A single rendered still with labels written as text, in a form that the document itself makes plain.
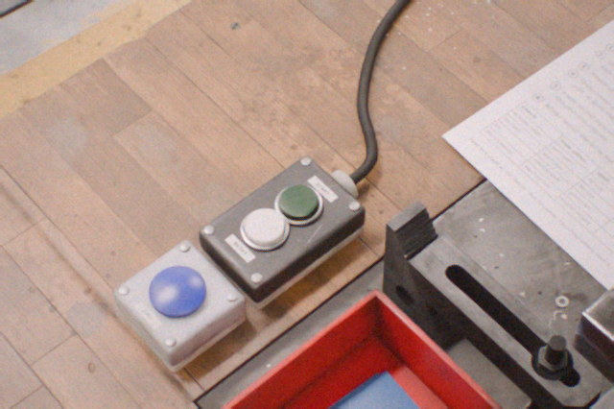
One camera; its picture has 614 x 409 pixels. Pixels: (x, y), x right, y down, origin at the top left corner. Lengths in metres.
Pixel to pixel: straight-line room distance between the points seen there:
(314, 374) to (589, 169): 0.28
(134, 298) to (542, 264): 0.30
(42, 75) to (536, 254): 1.46
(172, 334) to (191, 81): 0.25
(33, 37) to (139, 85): 1.30
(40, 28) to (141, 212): 1.40
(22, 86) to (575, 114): 1.40
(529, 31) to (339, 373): 0.36
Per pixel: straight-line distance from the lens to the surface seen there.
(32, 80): 2.28
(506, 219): 0.96
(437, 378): 0.86
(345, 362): 0.89
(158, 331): 0.88
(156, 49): 1.07
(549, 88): 1.04
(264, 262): 0.90
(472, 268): 0.85
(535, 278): 0.94
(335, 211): 0.92
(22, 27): 2.37
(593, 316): 0.65
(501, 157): 0.99
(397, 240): 0.85
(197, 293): 0.89
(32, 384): 0.91
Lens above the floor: 1.70
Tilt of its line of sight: 56 degrees down
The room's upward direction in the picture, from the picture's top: 2 degrees counter-clockwise
